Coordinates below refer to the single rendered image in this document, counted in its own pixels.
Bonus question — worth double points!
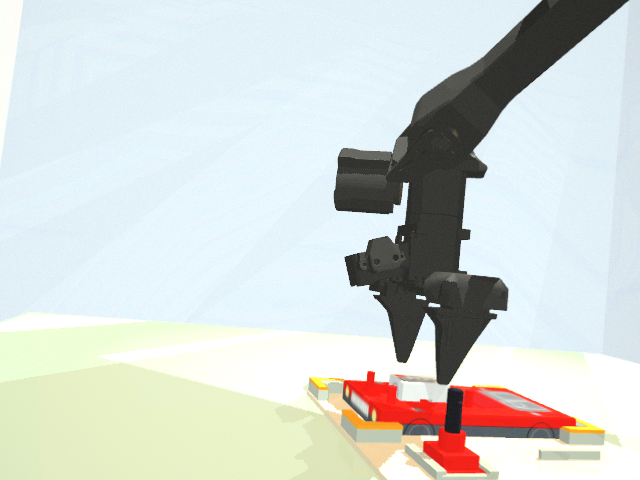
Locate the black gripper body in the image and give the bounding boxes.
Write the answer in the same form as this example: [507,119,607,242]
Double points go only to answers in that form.
[369,214,510,313]

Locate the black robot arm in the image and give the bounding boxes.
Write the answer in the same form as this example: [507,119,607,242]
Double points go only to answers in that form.
[333,0,628,287]

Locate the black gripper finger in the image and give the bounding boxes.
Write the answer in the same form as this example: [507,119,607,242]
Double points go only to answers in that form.
[373,295,429,363]
[422,306,497,385]

